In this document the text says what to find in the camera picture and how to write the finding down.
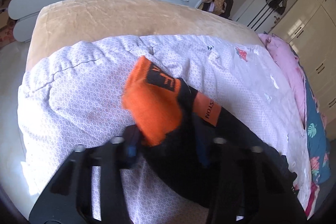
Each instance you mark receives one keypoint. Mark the pink floral cloth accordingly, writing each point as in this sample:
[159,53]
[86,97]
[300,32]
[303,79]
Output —
[6,35]

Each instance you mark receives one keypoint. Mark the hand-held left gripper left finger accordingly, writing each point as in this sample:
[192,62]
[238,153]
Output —
[130,152]

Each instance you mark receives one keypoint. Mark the heap of dark clothes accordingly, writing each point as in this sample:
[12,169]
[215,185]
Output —
[226,3]

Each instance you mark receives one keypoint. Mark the pink pillow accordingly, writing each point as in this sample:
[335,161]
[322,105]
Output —
[286,64]

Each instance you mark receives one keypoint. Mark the black jacket with white stripes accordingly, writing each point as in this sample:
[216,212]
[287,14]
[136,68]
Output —
[275,2]

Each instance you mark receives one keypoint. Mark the cream wardrobe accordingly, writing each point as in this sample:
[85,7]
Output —
[309,24]

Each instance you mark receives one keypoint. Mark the blue floral quilt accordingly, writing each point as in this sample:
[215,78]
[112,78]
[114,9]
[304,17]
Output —
[315,134]

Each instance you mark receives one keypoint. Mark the light pink patterned quilt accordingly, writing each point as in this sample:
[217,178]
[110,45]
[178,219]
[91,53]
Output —
[78,98]

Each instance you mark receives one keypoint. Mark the black garment with orange trim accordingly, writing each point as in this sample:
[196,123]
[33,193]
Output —
[155,108]

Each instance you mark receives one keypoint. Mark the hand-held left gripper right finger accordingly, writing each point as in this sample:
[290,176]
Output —
[205,156]

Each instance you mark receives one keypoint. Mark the red floral bedding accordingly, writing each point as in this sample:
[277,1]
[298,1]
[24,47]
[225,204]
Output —
[313,200]

